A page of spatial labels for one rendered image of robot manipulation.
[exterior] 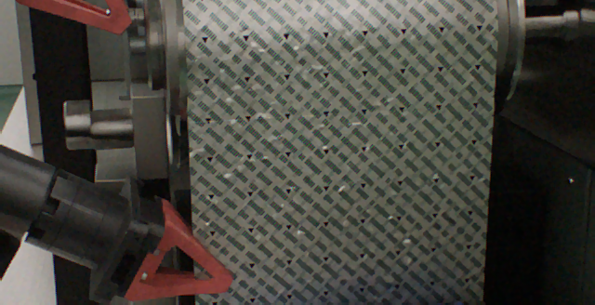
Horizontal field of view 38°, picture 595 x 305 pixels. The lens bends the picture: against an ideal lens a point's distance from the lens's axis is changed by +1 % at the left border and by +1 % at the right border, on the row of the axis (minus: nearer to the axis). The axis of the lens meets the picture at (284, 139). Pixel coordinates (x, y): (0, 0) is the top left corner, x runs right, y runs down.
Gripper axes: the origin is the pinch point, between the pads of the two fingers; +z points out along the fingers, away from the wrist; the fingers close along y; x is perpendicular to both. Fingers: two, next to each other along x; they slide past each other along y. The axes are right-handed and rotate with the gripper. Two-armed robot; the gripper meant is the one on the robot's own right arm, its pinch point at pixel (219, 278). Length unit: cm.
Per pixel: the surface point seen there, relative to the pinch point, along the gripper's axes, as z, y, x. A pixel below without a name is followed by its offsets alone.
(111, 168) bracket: -9.9, -10.1, 1.5
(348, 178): 5.0, 0.3, 11.5
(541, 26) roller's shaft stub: 15.1, -4.5, 28.9
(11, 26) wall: -39, -556, -95
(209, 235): -2.4, 0.2, 2.9
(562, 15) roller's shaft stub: 16.2, -4.5, 30.5
